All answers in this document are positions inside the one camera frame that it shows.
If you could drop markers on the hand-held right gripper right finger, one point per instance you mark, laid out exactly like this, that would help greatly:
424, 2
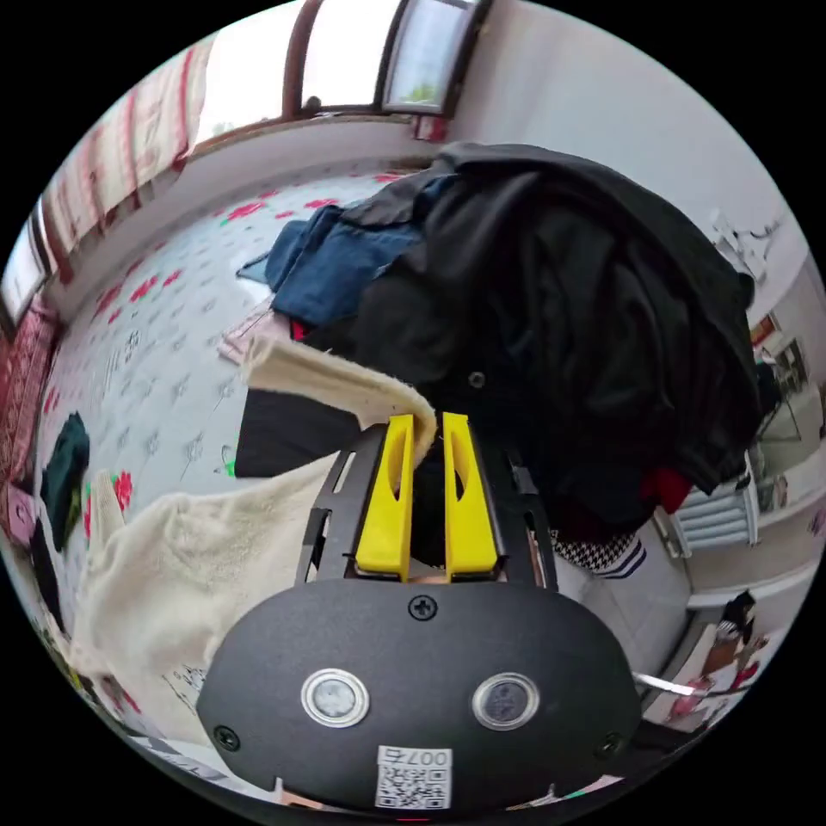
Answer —
469, 516

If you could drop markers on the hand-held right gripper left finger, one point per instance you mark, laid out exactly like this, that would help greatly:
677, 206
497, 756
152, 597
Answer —
385, 510

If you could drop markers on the beige sweater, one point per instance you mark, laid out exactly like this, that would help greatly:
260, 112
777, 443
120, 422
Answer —
174, 568

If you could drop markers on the pile of clothes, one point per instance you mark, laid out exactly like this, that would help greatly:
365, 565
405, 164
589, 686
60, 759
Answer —
548, 335

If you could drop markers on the dark green garment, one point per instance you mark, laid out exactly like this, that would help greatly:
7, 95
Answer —
66, 481

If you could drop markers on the red patterned cushion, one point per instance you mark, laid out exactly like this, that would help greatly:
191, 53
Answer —
22, 387

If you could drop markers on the red patterned curtain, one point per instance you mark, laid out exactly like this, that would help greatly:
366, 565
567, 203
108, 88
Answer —
122, 155

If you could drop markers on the window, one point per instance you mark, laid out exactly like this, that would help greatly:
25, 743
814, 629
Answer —
361, 58

